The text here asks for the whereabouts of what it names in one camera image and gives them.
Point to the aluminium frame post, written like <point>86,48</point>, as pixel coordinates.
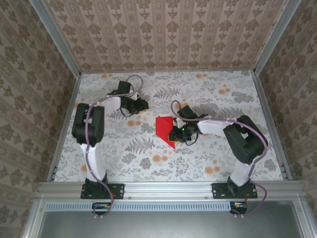
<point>57,42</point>
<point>275,37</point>

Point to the aluminium cross rail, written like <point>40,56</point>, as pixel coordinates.
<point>168,189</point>

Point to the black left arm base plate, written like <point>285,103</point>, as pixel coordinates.
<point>119,191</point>

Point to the floral table cover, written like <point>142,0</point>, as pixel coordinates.
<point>173,168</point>

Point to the aluminium side rail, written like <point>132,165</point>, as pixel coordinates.
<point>64,126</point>
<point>272,124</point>

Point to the grey sheet metal panel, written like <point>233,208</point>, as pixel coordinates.
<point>168,225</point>

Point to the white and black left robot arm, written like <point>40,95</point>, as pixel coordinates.
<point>95,163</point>

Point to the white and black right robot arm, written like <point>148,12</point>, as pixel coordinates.
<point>242,171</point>

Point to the thin aluminium table edge rail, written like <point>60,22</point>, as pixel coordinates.
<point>168,71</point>

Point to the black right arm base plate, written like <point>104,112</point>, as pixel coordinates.
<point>218,191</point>

